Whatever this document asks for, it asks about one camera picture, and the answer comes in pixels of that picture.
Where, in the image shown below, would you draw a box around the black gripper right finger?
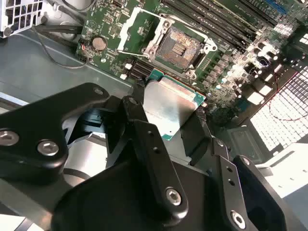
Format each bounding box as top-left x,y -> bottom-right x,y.
180,108 -> 296,231

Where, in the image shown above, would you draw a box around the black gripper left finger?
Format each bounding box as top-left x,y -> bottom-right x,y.
0,81 -> 190,221

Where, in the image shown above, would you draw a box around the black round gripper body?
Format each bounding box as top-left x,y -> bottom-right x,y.
51,158 -> 226,231

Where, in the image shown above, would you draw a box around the silver CPU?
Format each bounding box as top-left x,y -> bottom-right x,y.
141,68 -> 207,141

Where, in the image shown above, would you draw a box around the metal socket cover frame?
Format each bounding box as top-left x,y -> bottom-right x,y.
117,6 -> 175,58

